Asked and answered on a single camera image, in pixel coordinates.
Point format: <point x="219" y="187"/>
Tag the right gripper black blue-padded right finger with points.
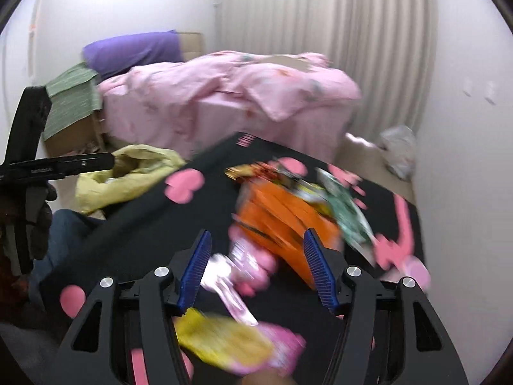
<point x="326" y="266"/>

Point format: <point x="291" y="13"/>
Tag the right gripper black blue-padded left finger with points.
<point x="187" y="267"/>

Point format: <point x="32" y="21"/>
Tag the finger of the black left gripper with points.
<point x="55" y="168"/>

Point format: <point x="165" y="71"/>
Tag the orange snack bag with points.
<point x="276" y="220"/>

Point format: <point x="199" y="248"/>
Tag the yellow plastic trash bag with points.
<point x="136" y="169"/>

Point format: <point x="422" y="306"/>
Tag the yellow pink snack wrapper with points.
<point x="238" y="348"/>

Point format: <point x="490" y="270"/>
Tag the green white snack bag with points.
<point x="350" y="219"/>

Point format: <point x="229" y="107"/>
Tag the cardboard box nightstand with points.
<point x="84" y="136"/>

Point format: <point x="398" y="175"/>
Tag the clear pink plastic package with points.
<point x="243" y="272"/>

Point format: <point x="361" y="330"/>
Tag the blue jeans leg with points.
<point x="68" y="232"/>

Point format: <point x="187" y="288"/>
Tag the green patterned cloth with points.
<point x="73" y="96"/>

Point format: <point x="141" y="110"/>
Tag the black round pink-patterned tablecloth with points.
<point x="148" y="232"/>

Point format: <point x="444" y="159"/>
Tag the red orange candy wrapper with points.
<point x="245" y="172"/>

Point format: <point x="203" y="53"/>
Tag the clear plastic bag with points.
<point x="397" y="146"/>

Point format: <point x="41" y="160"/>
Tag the pink bed duvet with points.
<point x="297" y="101"/>

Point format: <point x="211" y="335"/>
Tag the purple pillow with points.
<point x="114" y="56"/>

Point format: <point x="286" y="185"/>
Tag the beige bed headboard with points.
<point x="191" y="45"/>

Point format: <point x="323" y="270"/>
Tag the white ribbed curtain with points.
<point x="385" y="46"/>

